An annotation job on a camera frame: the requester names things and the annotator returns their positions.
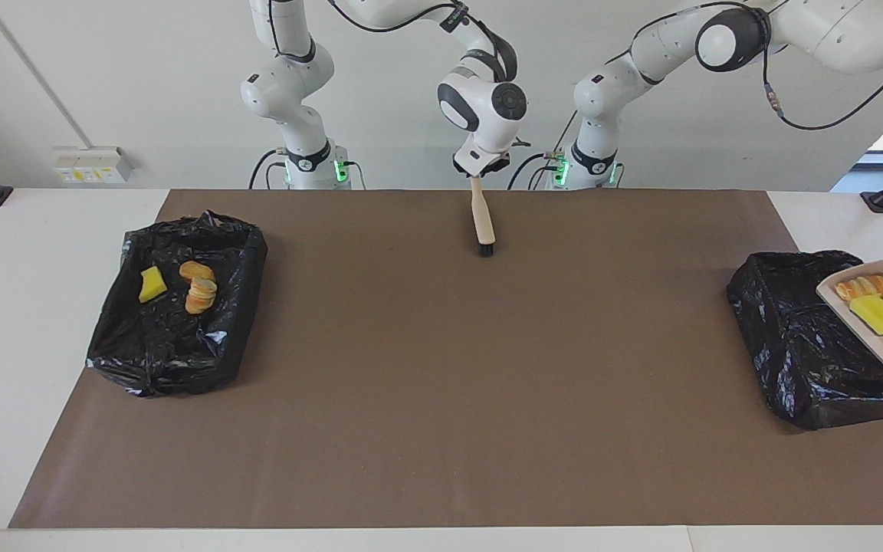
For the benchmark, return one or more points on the beige hand brush black bristles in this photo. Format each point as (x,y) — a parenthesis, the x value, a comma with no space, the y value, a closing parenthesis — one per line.
(482,222)

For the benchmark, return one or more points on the white wall socket box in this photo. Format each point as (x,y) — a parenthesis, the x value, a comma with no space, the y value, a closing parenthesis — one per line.
(89,164)

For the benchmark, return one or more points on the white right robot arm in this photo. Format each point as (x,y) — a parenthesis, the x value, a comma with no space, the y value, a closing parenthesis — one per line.
(487,107)

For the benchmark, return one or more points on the orange striped sponge scrap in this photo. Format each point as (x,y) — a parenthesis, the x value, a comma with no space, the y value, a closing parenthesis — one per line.
(867,287)

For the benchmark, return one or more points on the pale tan sponge scrap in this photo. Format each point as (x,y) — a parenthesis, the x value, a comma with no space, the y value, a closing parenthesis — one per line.
(201,295)

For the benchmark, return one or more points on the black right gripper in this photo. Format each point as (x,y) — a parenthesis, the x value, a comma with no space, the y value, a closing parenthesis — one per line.
(486,170)

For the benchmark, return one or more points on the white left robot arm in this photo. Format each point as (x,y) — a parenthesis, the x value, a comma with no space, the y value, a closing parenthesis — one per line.
(610,92)

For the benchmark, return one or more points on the bin lined with black bag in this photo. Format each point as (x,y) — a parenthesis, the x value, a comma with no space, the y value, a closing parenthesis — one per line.
(173,345)
(794,345)

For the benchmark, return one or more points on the bright yellow sponge piece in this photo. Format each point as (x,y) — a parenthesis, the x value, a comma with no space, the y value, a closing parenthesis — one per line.
(880,314)
(152,284)

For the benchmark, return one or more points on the brown bread roll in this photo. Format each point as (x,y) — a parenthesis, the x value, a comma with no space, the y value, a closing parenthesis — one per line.
(196,271)

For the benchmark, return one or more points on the brown paper table mat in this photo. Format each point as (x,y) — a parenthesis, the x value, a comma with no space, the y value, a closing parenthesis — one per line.
(441,475)

